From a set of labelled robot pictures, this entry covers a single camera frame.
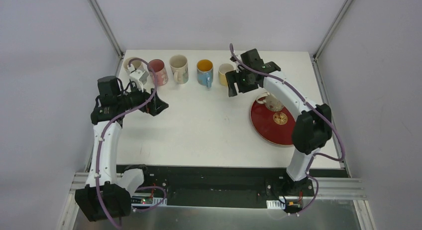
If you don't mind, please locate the yellow mug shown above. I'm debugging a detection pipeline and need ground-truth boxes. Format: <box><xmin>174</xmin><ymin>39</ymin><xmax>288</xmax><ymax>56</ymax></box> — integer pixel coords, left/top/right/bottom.
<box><xmin>218</xmin><ymin>63</ymin><xmax>234</xmax><ymax>87</ymax></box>

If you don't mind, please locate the blue mug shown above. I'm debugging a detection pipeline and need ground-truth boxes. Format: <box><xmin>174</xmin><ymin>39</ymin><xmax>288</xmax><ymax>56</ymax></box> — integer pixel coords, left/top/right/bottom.
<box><xmin>197</xmin><ymin>59</ymin><xmax>213</xmax><ymax>89</ymax></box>

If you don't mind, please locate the cream floral mug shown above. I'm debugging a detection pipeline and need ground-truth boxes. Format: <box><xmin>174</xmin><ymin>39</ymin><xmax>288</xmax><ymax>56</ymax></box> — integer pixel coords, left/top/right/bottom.
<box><xmin>123</xmin><ymin>57</ymin><xmax>145</xmax><ymax>75</ymax></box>

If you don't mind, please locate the pink mug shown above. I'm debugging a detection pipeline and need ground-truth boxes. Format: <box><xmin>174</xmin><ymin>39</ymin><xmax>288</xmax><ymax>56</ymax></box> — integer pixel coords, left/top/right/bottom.
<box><xmin>148</xmin><ymin>59</ymin><xmax>169</xmax><ymax>86</ymax></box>

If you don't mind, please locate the cream green mug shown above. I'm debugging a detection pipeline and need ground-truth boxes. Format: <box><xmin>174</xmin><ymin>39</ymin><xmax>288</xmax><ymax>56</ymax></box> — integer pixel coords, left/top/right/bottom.
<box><xmin>169</xmin><ymin>54</ymin><xmax>189</xmax><ymax>84</ymax></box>

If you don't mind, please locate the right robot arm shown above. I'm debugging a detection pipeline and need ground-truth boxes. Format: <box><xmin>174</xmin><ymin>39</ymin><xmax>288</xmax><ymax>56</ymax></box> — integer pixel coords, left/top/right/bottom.
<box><xmin>225</xmin><ymin>49</ymin><xmax>332</xmax><ymax>195</ymax></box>

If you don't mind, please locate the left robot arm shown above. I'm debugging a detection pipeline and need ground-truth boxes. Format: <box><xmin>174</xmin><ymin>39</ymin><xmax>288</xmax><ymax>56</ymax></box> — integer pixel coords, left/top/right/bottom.
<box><xmin>75</xmin><ymin>76</ymin><xmax>169</xmax><ymax>222</ymax></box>

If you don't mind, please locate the red round tray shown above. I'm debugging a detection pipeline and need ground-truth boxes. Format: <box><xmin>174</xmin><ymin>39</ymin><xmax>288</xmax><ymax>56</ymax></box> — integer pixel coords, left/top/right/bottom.
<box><xmin>250</xmin><ymin>97</ymin><xmax>296</xmax><ymax>146</ymax></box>

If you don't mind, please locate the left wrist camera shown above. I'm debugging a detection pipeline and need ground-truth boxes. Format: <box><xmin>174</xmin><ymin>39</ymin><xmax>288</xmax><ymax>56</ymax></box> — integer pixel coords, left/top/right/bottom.
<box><xmin>129</xmin><ymin>70</ymin><xmax>149</xmax><ymax>92</ymax></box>

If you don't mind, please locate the left aluminium frame post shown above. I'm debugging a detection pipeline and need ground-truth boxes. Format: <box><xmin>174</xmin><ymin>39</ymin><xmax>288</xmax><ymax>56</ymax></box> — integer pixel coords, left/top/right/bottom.
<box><xmin>87</xmin><ymin>0</ymin><xmax>124</xmax><ymax>59</ymax></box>

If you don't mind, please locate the aluminium frame post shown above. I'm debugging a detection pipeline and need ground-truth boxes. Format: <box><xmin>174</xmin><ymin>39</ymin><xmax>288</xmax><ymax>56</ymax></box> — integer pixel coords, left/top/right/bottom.
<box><xmin>313</xmin><ymin>0</ymin><xmax>355</xmax><ymax>61</ymax></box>
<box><xmin>87</xmin><ymin>0</ymin><xmax>124</xmax><ymax>59</ymax></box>

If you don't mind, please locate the left white cable duct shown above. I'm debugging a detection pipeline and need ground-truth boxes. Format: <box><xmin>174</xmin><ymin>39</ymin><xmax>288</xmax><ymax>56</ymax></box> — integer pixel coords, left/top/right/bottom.
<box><xmin>131</xmin><ymin>196</ymin><xmax>167</xmax><ymax>208</ymax></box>

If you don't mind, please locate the white cable duct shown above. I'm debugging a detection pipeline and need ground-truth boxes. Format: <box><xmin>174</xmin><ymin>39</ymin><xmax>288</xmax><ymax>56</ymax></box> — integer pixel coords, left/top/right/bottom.
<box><xmin>266</xmin><ymin>199</ymin><xmax>286</xmax><ymax>210</ymax></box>
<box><xmin>131</xmin><ymin>196</ymin><xmax>167</xmax><ymax>208</ymax></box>

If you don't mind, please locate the right white cable duct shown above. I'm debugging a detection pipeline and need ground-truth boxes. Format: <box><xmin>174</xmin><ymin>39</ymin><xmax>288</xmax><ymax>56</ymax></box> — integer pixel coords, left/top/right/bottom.
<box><xmin>266</xmin><ymin>199</ymin><xmax>286</xmax><ymax>210</ymax></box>

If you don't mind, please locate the right aluminium frame post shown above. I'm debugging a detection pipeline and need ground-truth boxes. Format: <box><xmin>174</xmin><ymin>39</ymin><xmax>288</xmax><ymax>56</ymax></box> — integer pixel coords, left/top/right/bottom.
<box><xmin>313</xmin><ymin>0</ymin><xmax>355</xmax><ymax>61</ymax></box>

